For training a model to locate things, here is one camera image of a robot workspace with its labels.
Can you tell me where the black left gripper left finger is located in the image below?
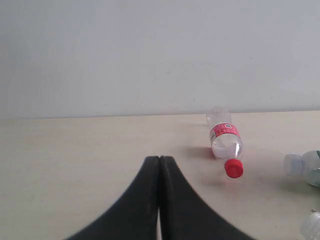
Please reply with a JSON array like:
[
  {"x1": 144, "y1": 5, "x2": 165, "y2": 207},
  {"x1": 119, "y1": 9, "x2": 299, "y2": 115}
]
[{"x1": 69, "y1": 156, "x2": 160, "y2": 240}]

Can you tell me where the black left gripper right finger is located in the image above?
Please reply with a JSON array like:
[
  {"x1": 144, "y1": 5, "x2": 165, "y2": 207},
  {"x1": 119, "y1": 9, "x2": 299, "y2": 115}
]
[{"x1": 158, "y1": 156, "x2": 252, "y2": 240}]

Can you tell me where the clear bottle red label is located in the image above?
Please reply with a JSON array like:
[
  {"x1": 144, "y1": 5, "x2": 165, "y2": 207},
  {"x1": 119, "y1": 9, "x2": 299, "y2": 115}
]
[{"x1": 206, "y1": 107, "x2": 244, "y2": 179}]

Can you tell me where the white bottle fruit label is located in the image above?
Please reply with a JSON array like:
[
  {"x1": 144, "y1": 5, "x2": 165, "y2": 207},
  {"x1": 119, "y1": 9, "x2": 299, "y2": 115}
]
[{"x1": 300, "y1": 212, "x2": 320, "y2": 240}]

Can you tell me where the white bottle green leaf label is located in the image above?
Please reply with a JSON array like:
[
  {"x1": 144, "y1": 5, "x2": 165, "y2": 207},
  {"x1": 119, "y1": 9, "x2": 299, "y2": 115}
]
[{"x1": 283, "y1": 150, "x2": 320, "y2": 188}]

